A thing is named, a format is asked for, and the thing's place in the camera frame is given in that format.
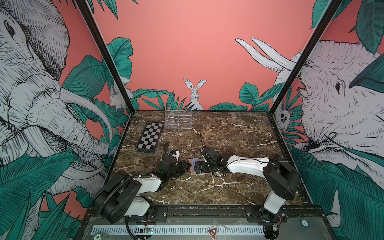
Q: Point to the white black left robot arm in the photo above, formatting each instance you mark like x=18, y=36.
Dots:
x=122, y=196

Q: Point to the black corner frame post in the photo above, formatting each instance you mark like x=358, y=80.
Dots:
x=97, y=36
x=324, y=21

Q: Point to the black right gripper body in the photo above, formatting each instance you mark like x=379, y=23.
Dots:
x=206, y=167

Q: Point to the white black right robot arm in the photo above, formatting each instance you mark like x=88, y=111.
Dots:
x=283, y=178

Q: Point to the red triangle warning sticker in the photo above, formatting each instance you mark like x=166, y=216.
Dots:
x=212, y=232

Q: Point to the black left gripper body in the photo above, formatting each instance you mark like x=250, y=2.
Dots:
x=178, y=170

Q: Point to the black corner frame post right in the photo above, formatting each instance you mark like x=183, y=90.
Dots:
x=324, y=21

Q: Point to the black front mounting rail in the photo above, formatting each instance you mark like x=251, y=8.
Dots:
x=251, y=213

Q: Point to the clear acrylic organizer box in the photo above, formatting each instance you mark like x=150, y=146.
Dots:
x=178, y=120

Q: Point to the black white checkered board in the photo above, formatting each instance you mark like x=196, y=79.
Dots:
x=150, y=137

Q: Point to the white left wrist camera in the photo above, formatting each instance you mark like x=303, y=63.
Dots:
x=175, y=154

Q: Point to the black corner frame post left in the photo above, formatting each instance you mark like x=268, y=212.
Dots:
x=97, y=36

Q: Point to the white perforated cable tray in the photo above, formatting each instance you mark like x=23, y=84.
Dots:
x=178, y=230

